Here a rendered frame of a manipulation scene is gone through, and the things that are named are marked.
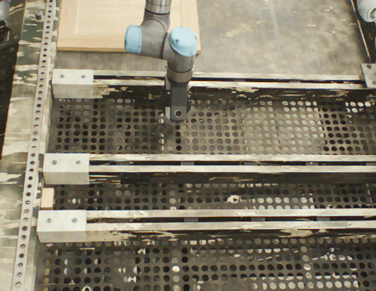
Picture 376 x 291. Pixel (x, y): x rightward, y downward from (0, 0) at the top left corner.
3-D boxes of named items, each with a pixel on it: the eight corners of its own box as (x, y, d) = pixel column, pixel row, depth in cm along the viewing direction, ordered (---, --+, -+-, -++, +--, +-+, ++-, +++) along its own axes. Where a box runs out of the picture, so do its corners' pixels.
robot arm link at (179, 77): (194, 74, 154) (164, 73, 153) (192, 85, 158) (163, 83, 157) (193, 54, 158) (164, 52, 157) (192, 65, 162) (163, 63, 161)
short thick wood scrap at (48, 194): (43, 191, 160) (42, 188, 158) (54, 191, 160) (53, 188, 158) (41, 210, 156) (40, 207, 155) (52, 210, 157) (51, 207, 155)
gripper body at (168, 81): (188, 87, 172) (192, 60, 162) (188, 110, 168) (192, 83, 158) (163, 86, 172) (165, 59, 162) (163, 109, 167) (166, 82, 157)
